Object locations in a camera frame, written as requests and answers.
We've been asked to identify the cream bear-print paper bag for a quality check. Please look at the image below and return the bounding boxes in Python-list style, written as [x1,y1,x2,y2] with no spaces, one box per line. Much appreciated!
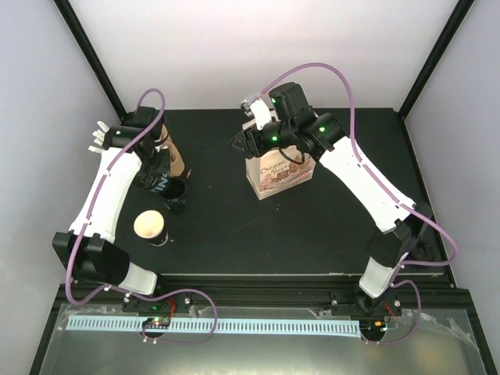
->
[245,145,316,200]

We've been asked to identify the black aluminium front rail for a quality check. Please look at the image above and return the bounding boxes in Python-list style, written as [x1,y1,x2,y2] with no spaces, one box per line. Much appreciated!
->
[58,273,473,313]

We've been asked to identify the stacked brown pulp cup carriers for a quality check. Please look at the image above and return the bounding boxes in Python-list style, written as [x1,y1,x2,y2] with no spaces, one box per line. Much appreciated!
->
[158,124,185,177]

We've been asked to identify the black frame foot knob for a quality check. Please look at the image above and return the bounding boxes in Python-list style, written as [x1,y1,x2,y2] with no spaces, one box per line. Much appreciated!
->
[409,241,435,262]

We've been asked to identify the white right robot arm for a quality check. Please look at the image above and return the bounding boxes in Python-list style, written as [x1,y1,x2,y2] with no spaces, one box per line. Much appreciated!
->
[231,82,431,315]

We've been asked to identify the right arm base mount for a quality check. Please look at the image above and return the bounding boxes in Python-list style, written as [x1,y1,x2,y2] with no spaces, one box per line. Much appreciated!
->
[330,288,402,317]

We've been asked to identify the light blue slotted cable duct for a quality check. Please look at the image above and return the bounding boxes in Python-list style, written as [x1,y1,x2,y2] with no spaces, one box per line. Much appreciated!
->
[66,316,361,338]

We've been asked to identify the white plastic stirrers bundle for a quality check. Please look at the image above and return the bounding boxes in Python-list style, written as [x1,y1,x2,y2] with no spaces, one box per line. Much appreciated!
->
[87,121,109,153]

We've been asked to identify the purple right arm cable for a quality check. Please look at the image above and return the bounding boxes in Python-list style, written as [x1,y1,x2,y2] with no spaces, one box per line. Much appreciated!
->
[257,62,457,347]

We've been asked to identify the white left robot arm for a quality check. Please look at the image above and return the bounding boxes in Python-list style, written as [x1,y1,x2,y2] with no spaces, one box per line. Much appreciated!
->
[52,106,171,312]

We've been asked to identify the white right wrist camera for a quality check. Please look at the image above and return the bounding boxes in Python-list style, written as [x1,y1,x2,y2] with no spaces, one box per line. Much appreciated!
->
[241,98,276,130]

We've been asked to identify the left black frame post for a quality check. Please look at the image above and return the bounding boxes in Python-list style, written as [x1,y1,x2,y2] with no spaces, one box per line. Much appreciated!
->
[53,0,127,120]

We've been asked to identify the right black frame post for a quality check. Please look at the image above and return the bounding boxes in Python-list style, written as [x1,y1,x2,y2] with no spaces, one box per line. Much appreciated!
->
[398,0,475,120]

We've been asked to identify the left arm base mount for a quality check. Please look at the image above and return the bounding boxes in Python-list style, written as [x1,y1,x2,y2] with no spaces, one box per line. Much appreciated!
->
[122,293,192,316]

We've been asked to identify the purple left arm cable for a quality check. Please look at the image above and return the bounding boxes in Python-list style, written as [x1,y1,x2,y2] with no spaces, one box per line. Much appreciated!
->
[65,88,218,346]

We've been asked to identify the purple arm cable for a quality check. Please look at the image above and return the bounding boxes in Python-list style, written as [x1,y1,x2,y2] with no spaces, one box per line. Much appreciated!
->
[257,62,457,347]
[65,88,218,346]

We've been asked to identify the black paper coffee cup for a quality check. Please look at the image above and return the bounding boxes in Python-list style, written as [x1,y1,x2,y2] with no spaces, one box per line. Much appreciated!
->
[162,177,188,213]
[134,210,169,247]

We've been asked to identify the black frame post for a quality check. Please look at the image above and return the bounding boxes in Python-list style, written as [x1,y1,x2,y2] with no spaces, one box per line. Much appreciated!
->
[398,0,475,120]
[53,0,127,120]

